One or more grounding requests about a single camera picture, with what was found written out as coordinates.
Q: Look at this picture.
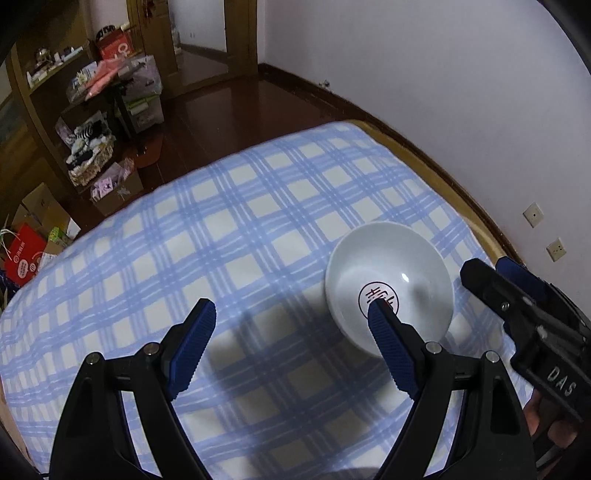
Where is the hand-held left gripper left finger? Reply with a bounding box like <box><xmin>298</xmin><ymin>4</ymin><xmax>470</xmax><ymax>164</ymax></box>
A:
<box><xmin>48</xmin><ymin>298</ymin><xmax>218</xmax><ymax>480</ymax></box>

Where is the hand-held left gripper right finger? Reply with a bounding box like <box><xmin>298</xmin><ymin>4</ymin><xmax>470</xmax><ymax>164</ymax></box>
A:
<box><xmin>367</xmin><ymin>298</ymin><xmax>540</xmax><ymax>480</ymax></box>

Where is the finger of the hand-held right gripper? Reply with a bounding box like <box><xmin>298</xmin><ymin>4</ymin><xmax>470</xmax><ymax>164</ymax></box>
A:
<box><xmin>497</xmin><ymin>257</ymin><xmax>556</xmax><ymax>302</ymax></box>
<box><xmin>461</xmin><ymin>257</ymin><xmax>528</xmax><ymax>325</ymax></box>

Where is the white ceramic bowl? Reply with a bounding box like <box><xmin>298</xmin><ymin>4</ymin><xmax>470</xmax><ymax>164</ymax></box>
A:
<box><xmin>324</xmin><ymin>222</ymin><xmax>454</xmax><ymax>357</ymax></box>

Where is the person's right hand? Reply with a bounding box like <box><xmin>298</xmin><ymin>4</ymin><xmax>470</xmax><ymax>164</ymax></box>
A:
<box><xmin>525</xmin><ymin>392</ymin><xmax>546</xmax><ymax>437</ymax></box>

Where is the blue checked cloth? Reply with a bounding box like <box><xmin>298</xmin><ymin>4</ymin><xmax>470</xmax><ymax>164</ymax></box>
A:
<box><xmin>0</xmin><ymin>121</ymin><xmax>533</xmax><ymax>480</ymax></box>

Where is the box of pink packets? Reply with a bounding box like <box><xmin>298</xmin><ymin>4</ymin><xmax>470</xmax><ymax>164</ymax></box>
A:
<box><xmin>89</xmin><ymin>159</ymin><xmax>144</xmax><ymax>218</ymax></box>

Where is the red paper bag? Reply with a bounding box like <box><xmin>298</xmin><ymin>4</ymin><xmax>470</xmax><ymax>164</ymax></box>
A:
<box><xmin>0</xmin><ymin>224</ymin><xmax>48</xmax><ymax>288</ymax></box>

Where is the brown floor mat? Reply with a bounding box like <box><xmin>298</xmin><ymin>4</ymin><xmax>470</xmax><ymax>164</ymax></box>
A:
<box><xmin>133</xmin><ymin>138</ymin><xmax>165</xmax><ymax>168</ymax></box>

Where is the cardboard box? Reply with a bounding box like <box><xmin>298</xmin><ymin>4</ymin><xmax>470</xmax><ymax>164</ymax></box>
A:
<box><xmin>20</xmin><ymin>182</ymin><xmax>71</xmax><ymax>237</ymax></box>

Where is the wicker basket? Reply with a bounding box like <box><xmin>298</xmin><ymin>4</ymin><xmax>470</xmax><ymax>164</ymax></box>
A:
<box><xmin>67</xmin><ymin>148</ymin><xmax>117</xmax><ymax>186</ymax></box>

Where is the pile of socks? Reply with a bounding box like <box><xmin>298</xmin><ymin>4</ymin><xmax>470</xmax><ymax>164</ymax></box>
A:
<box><xmin>65</xmin><ymin>114</ymin><xmax>114</xmax><ymax>167</ymax></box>

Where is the clear storage box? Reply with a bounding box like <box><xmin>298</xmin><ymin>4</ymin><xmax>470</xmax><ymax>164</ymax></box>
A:
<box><xmin>124</xmin><ymin>92</ymin><xmax>165</xmax><ymax>136</ymax></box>

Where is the small black table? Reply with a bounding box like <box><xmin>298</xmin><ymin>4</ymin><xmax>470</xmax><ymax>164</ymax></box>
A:
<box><xmin>64</xmin><ymin>76</ymin><xmax>140</xmax><ymax>140</ymax></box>

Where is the white plastic bag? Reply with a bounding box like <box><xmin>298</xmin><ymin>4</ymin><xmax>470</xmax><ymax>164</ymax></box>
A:
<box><xmin>129</xmin><ymin>55</ymin><xmax>163</xmax><ymax>99</ymax></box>

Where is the pink plastic bag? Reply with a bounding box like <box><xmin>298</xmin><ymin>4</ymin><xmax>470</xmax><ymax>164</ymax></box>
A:
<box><xmin>85</xmin><ymin>57</ymin><xmax>129</xmax><ymax>99</ymax></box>

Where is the wooden corner shelf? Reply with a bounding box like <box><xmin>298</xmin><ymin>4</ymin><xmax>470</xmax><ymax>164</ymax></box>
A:
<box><xmin>6</xmin><ymin>28</ymin><xmax>100</xmax><ymax>140</ymax></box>

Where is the wooden door with mirror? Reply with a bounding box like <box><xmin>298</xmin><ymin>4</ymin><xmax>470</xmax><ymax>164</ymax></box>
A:
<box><xmin>124</xmin><ymin>0</ymin><xmax>260</xmax><ymax>99</ymax></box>

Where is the red box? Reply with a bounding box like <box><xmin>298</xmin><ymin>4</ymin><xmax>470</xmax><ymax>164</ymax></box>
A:
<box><xmin>94</xmin><ymin>27</ymin><xmax>140</xmax><ymax>62</ymax></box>

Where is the wall socket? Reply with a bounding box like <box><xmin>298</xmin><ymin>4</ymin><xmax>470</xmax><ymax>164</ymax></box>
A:
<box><xmin>522</xmin><ymin>201</ymin><xmax>545</xmax><ymax>228</ymax></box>
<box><xmin>546</xmin><ymin>237</ymin><xmax>568</xmax><ymax>263</ymax></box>

